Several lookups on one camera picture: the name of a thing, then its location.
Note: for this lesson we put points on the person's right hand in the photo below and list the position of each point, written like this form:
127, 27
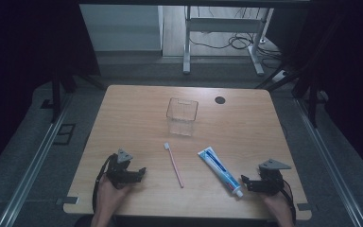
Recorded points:
275, 205

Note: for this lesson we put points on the white metal desk frame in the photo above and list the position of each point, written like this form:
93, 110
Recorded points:
223, 25

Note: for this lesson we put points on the person's left hand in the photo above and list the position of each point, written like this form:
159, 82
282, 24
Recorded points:
110, 198

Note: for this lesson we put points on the clear plastic cup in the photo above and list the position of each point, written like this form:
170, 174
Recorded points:
181, 116

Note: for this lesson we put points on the pink toothbrush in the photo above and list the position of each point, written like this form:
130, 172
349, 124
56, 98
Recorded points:
174, 165

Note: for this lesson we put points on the white power strip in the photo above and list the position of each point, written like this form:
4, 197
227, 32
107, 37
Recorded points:
280, 75

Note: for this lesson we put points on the metal floor rail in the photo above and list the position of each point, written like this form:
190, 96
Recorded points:
327, 160
33, 160

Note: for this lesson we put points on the white and blue toothpaste tube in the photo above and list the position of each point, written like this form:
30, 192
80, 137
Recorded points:
220, 171

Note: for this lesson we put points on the black round table grommet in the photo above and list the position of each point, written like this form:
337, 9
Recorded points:
220, 100

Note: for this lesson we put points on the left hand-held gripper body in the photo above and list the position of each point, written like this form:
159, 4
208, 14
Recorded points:
119, 171

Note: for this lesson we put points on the black metal stand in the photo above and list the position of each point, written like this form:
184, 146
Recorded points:
56, 94
308, 91

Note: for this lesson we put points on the white cabinet panel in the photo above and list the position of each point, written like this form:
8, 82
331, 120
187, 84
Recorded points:
119, 28

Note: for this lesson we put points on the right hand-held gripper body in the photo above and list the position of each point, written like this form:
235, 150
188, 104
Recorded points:
272, 179

